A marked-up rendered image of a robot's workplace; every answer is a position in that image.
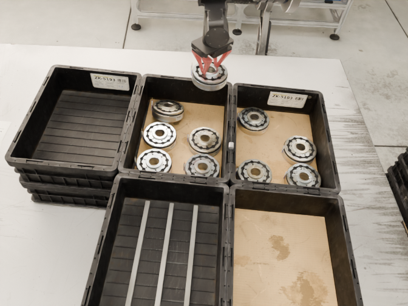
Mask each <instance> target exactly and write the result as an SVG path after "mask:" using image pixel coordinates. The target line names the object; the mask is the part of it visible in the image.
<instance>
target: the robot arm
mask: <svg viewBox="0 0 408 306"><path fill-rule="evenodd" d="M229 2H232V0H198V5H199V6H204V11H205V12H204V20H203V36H202V37H200V38H197V39H195V40H193V41H191V47H192V51H191V52H192V53H193V55H194V57H195V58H196V60H197V62H198V64H199V67H200V70H201V73H203V74H204V75H205V74H206V73H207V71H208V69H209V67H210V65H211V63H212V61H214V65H215V66H216V67H219V66H220V65H221V63H222V62H223V60H224V59H225V58H226V57H227V56H228V55H229V54H230V53H231V52H232V46H230V44H232V45H233V44H234V40H233V39H232V38H231V37H230V35H229V28H228V20H227V18H226V17H227V12H228V4H227V3H229ZM208 55H209V56H210V57H211V58H213V60H212V59H211V58H210V57H209V56H208ZM220 55H222V56H221V57H220V59H219V61H218V62H217V57H218V56H220ZM202 61H203V62H204V68H203V65H202Z"/></svg>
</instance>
